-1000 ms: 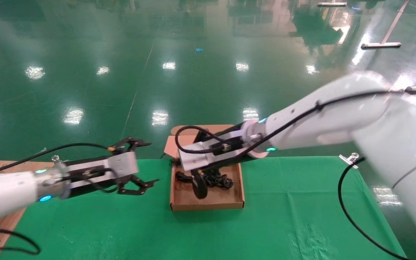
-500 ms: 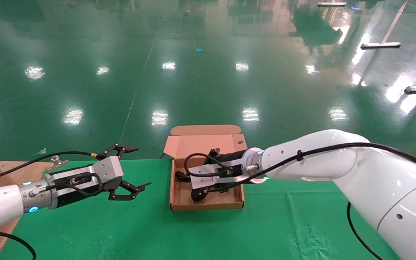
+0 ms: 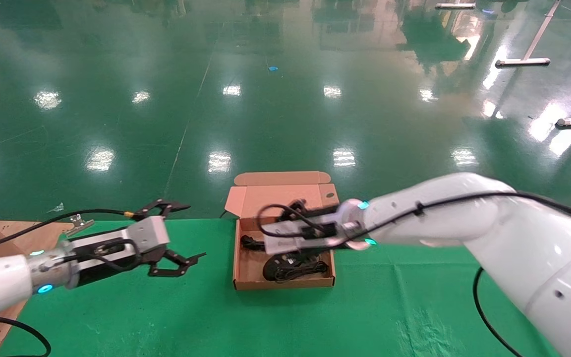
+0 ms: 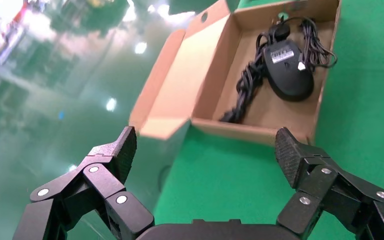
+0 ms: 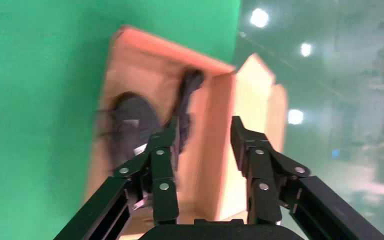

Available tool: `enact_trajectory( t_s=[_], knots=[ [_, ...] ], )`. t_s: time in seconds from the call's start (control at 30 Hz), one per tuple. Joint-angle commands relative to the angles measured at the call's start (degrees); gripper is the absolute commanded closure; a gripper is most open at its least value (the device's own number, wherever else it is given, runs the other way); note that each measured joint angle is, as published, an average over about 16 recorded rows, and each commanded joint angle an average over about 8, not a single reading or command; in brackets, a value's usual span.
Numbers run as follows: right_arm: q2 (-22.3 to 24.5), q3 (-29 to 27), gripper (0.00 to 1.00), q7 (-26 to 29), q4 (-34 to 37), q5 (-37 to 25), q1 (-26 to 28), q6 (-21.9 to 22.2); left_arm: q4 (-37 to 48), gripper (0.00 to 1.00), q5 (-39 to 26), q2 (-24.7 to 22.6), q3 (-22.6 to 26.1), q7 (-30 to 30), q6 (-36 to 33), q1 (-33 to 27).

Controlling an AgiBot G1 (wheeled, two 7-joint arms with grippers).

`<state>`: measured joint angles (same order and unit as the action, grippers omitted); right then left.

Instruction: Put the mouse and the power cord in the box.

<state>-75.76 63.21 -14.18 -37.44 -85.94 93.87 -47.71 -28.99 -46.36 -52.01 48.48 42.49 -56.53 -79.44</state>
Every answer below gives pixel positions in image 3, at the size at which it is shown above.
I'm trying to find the black computer mouse with cable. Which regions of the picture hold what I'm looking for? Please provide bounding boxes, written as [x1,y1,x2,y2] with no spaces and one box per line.
[263,251,331,284]

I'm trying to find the black power plug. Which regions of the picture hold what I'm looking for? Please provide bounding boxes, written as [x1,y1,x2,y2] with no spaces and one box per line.
[240,235,267,252]

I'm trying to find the silver metal spring clip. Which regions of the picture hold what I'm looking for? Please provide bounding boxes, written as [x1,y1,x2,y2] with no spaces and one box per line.
[64,214,94,237]

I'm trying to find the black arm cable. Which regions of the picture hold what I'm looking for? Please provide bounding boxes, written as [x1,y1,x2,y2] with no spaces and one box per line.
[0,316,52,357]
[472,267,523,357]

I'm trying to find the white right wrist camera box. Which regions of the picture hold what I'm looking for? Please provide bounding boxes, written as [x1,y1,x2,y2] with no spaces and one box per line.
[263,218,340,255]

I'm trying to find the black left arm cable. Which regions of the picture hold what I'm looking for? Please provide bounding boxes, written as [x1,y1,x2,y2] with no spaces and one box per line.
[0,316,52,357]

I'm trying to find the green table cloth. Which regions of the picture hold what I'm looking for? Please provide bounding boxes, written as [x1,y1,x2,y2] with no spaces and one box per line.
[0,214,559,357]

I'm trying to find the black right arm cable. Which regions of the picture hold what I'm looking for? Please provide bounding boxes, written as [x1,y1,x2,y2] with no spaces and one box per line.
[472,267,523,357]

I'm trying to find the open brown cardboard box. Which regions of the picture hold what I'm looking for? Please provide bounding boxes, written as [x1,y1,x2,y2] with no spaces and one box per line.
[225,171,340,291]

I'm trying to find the black left wrist camera cable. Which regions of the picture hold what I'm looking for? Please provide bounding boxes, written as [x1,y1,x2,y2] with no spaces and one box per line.
[0,209,137,258]

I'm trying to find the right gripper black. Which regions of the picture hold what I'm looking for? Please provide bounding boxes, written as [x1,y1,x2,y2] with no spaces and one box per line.
[277,199,342,226]

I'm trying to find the white floor stand with pole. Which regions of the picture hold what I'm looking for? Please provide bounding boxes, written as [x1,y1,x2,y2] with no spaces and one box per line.
[494,0,562,68]

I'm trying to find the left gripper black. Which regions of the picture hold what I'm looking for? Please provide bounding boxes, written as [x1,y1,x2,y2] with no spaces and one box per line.
[70,199,207,288]

